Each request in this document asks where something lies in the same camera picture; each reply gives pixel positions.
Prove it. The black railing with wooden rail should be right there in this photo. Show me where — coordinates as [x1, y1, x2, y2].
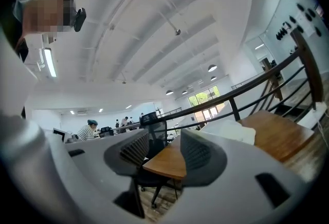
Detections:
[115, 27, 325, 132]

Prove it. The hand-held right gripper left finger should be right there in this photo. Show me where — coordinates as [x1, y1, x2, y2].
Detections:
[64, 129, 151, 220]

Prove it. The black head-mounted camera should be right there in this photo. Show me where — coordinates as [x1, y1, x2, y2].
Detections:
[74, 7, 87, 32]

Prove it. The flat white box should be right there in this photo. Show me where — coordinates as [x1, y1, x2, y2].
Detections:
[200, 119, 233, 135]

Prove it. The group of black wall devices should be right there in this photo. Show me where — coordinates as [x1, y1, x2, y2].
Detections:
[275, 2, 323, 41]

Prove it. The wooden table with black legs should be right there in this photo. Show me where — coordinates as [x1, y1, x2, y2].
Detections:
[142, 109, 316, 208]

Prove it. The person's head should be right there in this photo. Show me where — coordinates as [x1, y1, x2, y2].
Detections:
[12, 0, 78, 41]

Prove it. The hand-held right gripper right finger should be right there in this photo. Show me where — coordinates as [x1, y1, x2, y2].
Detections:
[164, 128, 310, 224]

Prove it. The black mesh office chair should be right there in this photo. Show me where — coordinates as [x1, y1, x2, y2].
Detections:
[133, 111, 186, 208]

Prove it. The cream drawstring cloth bag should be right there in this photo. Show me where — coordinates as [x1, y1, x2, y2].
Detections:
[223, 120, 257, 145]

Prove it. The ceiling strip light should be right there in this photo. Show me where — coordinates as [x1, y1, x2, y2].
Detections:
[43, 48, 58, 78]

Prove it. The glass door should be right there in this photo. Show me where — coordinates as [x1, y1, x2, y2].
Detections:
[188, 85, 226, 123]

